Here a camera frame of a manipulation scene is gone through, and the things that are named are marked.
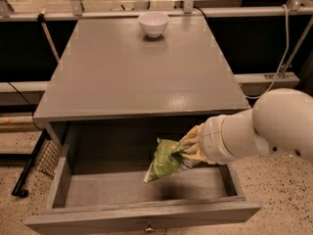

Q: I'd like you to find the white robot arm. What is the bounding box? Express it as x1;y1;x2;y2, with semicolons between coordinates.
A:
181;88;313;165

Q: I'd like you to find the grey open top drawer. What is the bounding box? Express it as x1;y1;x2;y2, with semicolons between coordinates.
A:
25;117;261;235

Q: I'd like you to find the grey metal rail frame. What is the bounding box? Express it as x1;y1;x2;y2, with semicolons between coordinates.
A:
0;0;313;21

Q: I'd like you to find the white cable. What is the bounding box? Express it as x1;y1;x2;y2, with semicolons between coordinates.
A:
245;4;291;100

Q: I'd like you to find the black cable on left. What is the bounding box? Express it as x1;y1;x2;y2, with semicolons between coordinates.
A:
7;81;43;131

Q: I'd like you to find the green jalapeno chip bag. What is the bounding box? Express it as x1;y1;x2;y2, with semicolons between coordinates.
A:
144;139;201;183

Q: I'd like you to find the grey wooden cabinet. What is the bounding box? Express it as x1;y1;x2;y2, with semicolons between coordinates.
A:
34;16;248;136

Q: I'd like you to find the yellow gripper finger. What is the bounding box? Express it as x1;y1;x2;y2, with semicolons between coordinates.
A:
179;132;199;146
180;145;205;162

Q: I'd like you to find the black wheeled stand leg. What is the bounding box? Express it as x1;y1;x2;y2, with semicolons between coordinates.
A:
12;130;47;198

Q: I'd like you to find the wire mesh panel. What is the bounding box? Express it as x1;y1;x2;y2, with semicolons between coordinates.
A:
35;140;60;178

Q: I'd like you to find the wooden stick with black tape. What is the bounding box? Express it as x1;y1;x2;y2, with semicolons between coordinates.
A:
37;8;60;63

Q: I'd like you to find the white ceramic bowl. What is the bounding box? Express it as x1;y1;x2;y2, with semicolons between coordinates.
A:
138;12;169;38

